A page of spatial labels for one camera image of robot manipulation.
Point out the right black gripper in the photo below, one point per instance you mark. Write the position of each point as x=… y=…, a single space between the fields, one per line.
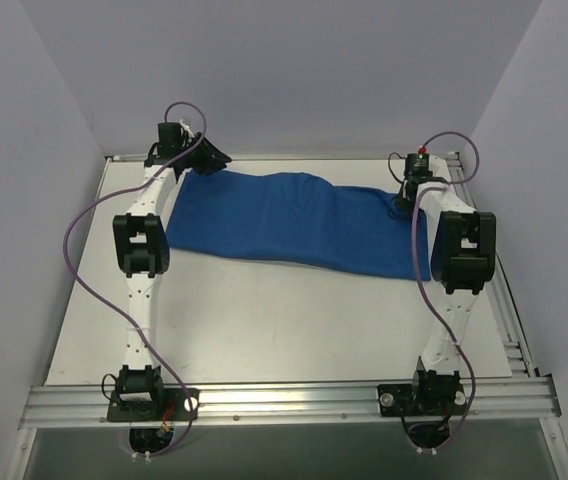
x=403 y=200

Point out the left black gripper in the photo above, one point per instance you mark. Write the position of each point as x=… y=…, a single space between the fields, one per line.
x=206 y=157

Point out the blue surgical cloth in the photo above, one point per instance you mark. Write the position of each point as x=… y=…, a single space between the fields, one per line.
x=299 y=218

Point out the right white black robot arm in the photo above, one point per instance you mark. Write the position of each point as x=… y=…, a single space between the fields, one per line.
x=461 y=260

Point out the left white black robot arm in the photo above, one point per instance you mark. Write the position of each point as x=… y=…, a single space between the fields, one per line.
x=143 y=253

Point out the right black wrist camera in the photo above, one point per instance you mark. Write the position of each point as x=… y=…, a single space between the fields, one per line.
x=417 y=164

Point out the aluminium right side rail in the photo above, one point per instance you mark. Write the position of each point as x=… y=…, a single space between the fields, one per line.
x=499 y=293

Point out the aluminium rail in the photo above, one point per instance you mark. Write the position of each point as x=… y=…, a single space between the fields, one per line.
x=280 y=404
x=499 y=293

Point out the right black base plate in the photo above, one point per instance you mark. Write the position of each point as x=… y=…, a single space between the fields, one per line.
x=411 y=400

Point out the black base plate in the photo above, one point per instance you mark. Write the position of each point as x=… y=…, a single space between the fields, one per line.
x=140 y=407
x=411 y=400

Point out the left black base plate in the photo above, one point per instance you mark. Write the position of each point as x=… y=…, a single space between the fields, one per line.
x=140 y=407

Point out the aluminium front rail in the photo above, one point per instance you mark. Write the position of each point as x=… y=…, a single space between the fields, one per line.
x=280 y=404

